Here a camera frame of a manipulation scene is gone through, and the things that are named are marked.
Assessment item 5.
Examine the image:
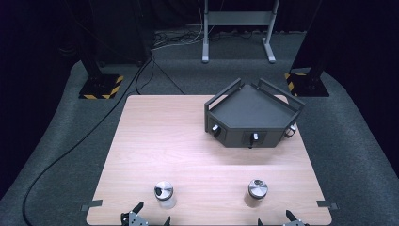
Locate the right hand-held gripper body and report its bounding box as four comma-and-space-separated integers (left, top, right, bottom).
281, 218, 311, 226

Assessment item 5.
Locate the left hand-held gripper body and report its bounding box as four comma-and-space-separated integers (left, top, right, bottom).
120, 210, 150, 226

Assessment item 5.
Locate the clear shaker jar white powder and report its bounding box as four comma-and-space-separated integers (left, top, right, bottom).
152, 180, 178, 210

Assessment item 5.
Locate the clear shaker jar brown powder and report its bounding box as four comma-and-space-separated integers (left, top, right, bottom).
243, 178, 269, 209

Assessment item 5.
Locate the dark grey angular tray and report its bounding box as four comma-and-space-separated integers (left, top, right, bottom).
203, 77, 306, 149

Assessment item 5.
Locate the grey tape strip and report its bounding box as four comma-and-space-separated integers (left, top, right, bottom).
80, 199, 104, 212
316, 200, 340, 211

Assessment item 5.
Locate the black stand base striped edge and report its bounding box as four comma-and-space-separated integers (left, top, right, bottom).
284, 0, 330, 98
77, 0, 125, 101

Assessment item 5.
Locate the thick black floor cable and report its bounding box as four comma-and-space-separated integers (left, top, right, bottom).
22, 56, 155, 226

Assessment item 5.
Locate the thin black floor cable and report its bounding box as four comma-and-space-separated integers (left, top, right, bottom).
152, 59, 186, 96

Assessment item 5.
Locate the tangle of floor cables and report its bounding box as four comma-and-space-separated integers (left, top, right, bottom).
152, 24, 205, 52

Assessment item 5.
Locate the grey metal stand frame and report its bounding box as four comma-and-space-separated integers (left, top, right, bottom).
201, 0, 281, 64

